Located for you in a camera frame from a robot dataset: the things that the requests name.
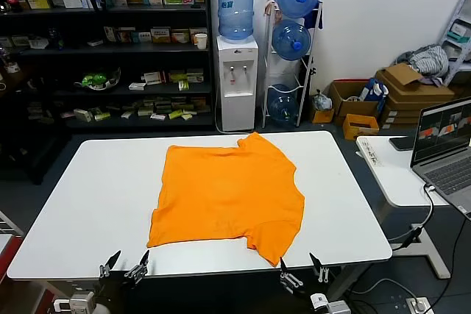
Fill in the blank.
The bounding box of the white water dispenser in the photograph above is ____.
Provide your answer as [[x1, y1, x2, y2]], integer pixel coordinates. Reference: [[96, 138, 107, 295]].
[[216, 35, 259, 133]]

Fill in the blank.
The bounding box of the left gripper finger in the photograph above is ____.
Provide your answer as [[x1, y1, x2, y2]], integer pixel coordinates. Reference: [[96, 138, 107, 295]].
[[98, 249, 122, 279], [124, 249, 151, 286]]

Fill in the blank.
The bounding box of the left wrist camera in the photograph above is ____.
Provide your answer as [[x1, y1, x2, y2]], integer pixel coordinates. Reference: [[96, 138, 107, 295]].
[[53, 290, 97, 314]]

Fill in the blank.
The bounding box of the orange white medicine box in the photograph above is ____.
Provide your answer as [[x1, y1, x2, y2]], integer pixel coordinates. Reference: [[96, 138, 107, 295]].
[[116, 26, 136, 43]]

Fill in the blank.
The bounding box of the orange t-shirt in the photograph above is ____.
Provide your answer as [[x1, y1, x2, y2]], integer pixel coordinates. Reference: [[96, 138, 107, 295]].
[[146, 132, 306, 268]]

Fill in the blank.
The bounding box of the white wire jug rack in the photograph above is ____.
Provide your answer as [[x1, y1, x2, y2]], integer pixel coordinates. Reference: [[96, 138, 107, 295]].
[[261, 0, 325, 129]]

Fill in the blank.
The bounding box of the pink cloth strap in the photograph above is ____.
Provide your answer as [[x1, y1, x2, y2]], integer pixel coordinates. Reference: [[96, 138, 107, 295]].
[[263, 0, 283, 24]]

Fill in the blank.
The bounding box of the grey metal storage rack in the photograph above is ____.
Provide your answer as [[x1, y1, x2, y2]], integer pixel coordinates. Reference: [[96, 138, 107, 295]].
[[439, 0, 471, 87]]

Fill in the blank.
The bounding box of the open brown cardboard box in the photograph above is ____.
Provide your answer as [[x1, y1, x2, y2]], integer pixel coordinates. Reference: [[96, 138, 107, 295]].
[[328, 78, 382, 126]]

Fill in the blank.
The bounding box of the crumpled plastic bag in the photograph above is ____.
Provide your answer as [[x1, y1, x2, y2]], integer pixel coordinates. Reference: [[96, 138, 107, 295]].
[[312, 89, 334, 111]]

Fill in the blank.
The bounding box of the large cardboard box with flap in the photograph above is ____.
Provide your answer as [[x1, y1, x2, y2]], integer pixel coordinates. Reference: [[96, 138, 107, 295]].
[[375, 63, 457, 105]]

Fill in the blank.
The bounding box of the black cable adapter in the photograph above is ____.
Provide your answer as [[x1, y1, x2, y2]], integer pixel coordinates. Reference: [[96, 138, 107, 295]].
[[400, 225, 424, 249]]

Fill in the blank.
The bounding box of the white laptop cable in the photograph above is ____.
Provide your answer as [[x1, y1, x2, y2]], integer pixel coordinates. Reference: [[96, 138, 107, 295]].
[[388, 183, 437, 243]]

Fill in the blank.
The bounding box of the yellow cardboard box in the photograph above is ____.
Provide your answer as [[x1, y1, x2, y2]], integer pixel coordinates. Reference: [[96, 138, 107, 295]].
[[341, 113, 380, 141]]

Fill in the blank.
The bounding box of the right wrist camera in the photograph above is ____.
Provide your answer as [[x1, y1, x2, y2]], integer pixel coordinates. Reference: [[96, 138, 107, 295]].
[[310, 293, 350, 314]]

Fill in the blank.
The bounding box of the teal and white box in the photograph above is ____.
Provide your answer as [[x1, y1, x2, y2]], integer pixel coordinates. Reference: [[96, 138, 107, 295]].
[[447, 21, 471, 43]]

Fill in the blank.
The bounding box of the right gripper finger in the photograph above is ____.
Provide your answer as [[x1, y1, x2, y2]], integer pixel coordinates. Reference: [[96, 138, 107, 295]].
[[308, 252, 330, 282], [278, 256, 305, 295]]

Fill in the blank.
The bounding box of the blue and white bag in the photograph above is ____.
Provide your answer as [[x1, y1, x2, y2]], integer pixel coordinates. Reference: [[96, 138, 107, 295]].
[[359, 77, 390, 102]]

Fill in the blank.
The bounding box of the small white side table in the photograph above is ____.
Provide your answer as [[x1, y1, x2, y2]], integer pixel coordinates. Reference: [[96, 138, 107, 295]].
[[355, 135, 453, 280]]

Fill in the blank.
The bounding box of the dark blue bottle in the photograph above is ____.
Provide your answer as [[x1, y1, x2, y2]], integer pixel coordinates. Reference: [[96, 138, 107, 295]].
[[47, 26, 65, 49]]

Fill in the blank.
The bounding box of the bowl with green packets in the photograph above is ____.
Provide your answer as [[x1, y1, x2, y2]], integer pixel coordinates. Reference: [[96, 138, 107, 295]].
[[73, 67, 122, 92]]

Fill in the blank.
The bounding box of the pile of grey clothes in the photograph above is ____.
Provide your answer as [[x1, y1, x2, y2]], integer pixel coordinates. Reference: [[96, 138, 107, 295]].
[[396, 44, 450, 76]]

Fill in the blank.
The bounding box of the black smartphone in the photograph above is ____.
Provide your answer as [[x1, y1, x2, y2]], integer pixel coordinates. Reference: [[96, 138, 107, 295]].
[[389, 136, 419, 151]]

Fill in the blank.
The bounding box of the grey open laptop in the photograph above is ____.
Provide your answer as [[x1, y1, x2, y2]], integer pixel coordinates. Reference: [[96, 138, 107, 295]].
[[411, 96, 471, 221]]

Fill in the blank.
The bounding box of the large white table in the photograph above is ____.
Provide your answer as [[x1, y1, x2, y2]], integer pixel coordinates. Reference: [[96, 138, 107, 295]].
[[6, 130, 394, 281]]

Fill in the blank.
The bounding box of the red crate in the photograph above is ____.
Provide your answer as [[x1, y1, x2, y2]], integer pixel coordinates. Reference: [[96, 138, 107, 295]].
[[0, 235, 24, 282]]

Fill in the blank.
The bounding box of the black shelving unit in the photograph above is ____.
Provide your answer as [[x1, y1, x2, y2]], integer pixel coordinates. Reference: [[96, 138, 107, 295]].
[[0, 0, 216, 186]]

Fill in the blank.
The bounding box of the upright blue water jug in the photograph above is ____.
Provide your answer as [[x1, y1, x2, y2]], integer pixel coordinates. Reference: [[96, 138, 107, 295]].
[[216, 0, 256, 43]]

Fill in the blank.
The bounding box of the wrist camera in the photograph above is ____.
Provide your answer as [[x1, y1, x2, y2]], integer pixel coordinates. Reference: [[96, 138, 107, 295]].
[[310, 293, 350, 314], [53, 290, 97, 314]]

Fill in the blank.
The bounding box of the yellow brown medicine box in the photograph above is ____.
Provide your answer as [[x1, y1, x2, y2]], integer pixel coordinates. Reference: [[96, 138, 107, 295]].
[[189, 27, 208, 43]]

